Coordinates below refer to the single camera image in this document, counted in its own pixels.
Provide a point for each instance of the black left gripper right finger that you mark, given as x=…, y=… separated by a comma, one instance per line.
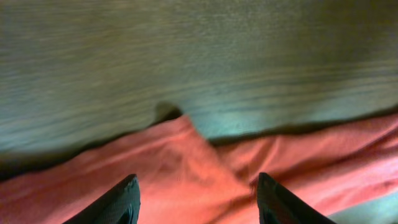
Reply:
x=278, y=205

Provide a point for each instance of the orange printed t-shirt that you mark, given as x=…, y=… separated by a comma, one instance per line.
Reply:
x=183, y=179

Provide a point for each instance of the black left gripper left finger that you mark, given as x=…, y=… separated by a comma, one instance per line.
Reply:
x=119, y=205

